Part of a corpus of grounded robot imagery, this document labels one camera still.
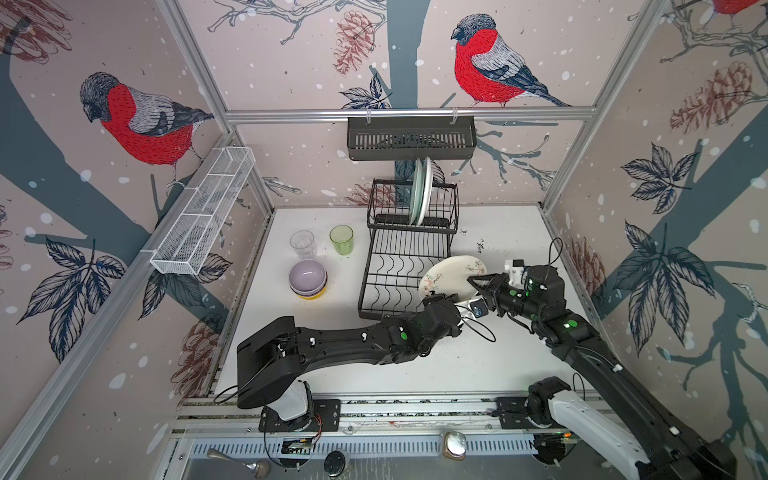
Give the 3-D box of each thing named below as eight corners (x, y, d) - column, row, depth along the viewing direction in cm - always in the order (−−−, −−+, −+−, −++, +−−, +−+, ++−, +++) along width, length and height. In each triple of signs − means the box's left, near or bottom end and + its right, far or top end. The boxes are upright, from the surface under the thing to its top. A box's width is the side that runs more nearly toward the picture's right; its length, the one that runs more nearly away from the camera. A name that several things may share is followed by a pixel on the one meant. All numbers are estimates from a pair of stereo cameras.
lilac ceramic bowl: (292, 302, 94) (285, 289, 88) (299, 273, 102) (293, 259, 95) (327, 302, 94) (321, 289, 88) (331, 273, 102) (327, 259, 95)
